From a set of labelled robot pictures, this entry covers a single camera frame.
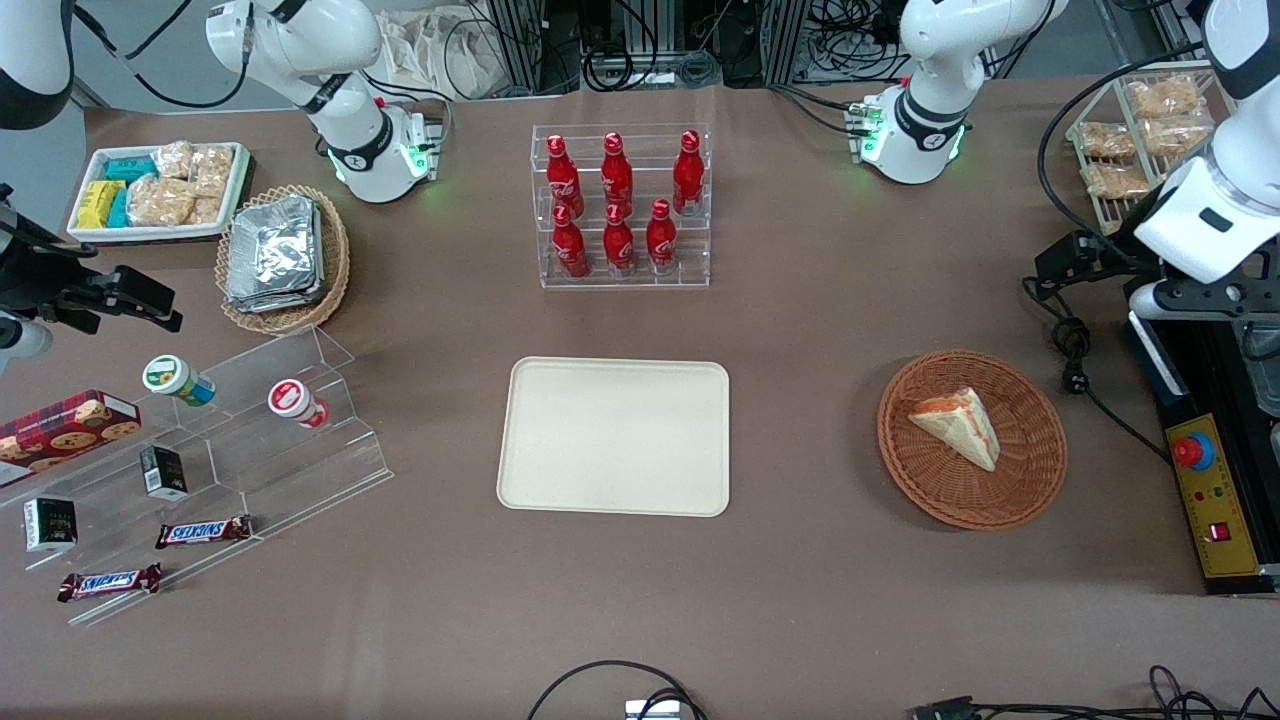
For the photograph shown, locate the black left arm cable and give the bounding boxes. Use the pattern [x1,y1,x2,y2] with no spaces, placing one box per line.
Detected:
[1037,42,1208,253]

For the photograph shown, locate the black machine base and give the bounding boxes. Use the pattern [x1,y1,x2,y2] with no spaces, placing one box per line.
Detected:
[1125,318,1280,599]

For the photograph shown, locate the yellow emergency stop box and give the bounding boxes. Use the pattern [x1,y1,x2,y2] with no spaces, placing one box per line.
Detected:
[1164,412,1264,581]

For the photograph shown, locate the small black box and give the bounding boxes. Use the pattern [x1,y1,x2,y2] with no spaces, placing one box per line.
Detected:
[139,445,190,502]
[23,497,80,554]

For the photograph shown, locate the cream plastic tray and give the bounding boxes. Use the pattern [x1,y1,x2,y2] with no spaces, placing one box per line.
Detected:
[497,357,732,519]

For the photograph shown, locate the aluminium frame rack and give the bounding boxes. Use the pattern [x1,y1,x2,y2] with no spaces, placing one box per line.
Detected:
[487,0,813,93]

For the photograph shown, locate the clear acrylic bottle rack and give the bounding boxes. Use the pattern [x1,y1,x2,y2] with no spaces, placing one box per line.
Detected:
[531,123,713,292]

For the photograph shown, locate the brown round wicker basket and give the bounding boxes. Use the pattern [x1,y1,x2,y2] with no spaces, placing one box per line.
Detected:
[877,349,1069,532]

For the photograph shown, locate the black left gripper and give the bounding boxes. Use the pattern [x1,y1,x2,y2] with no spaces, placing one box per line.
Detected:
[1036,231,1169,294]

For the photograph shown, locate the white wire rack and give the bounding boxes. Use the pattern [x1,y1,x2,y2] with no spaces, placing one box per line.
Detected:
[1064,68,1243,237]

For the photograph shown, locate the red plaid cookie box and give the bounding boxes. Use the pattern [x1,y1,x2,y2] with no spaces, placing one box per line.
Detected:
[0,389,143,491]

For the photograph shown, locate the white cloth bag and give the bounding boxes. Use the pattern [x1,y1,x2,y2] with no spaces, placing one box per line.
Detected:
[374,8,514,102]

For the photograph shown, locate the yellow snack packet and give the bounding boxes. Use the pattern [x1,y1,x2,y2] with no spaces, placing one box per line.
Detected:
[76,180,127,231]

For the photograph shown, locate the Snickers chocolate bar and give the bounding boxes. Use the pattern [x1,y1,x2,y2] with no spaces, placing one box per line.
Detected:
[155,515,255,551]
[57,563,164,604]

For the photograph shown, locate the silver foil packet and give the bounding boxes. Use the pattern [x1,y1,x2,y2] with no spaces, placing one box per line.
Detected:
[230,195,321,289]
[226,268,327,315]

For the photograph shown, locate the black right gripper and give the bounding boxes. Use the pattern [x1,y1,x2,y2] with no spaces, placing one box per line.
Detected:
[0,238,185,337]

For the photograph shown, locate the black looped cable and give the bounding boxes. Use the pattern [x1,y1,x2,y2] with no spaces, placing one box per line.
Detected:
[526,659,709,720]

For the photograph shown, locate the black tangled cables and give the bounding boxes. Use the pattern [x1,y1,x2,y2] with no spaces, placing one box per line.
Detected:
[970,664,1280,720]

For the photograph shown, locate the white rectangular snack tray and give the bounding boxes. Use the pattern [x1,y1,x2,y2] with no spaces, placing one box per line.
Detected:
[67,142,252,245]

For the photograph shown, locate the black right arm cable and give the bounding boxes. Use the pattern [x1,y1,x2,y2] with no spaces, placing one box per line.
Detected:
[74,0,253,111]

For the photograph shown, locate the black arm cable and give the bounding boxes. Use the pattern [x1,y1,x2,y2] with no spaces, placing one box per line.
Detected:
[1037,42,1208,253]
[74,0,253,111]

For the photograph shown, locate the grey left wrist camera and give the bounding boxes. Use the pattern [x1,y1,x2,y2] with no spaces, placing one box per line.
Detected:
[1128,278,1280,323]

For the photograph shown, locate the triangular sandwich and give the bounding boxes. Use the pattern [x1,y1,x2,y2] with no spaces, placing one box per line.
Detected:
[908,387,1002,473]

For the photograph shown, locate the steel pan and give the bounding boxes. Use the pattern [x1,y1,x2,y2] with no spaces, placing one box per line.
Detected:
[1240,320,1280,421]

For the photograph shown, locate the red cola bottle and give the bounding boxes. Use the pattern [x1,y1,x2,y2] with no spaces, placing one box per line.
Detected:
[546,135,585,218]
[552,205,590,280]
[603,203,637,274]
[646,199,679,274]
[672,130,706,217]
[600,132,635,211]

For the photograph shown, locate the clear bag of fried snacks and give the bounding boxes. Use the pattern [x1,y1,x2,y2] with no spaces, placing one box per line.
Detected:
[1077,121,1137,162]
[1140,115,1215,160]
[1083,162,1152,200]
[1126,77,1202,120]

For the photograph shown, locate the red lid yogurt cup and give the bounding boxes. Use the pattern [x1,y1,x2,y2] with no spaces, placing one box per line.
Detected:
[267,379,332,430]

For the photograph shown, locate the green lid yogurt cup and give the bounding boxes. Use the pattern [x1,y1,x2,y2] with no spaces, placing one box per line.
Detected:
[142,355,217,408]

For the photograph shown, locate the light tan wicker basket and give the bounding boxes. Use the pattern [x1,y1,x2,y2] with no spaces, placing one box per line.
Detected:
[215,185,352,337]

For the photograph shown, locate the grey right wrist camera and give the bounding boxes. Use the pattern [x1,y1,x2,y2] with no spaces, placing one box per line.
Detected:
[0,310,54,377]

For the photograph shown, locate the clear acrylic step stand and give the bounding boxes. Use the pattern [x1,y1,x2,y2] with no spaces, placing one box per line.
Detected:
[0,325,395,629]

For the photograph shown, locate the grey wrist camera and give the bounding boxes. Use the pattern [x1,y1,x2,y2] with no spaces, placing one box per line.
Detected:
[0,310,54,377]
[1128,278,1280,323]

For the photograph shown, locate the black coiled cable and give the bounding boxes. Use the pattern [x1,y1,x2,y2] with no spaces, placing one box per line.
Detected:
[582,44,663,94]

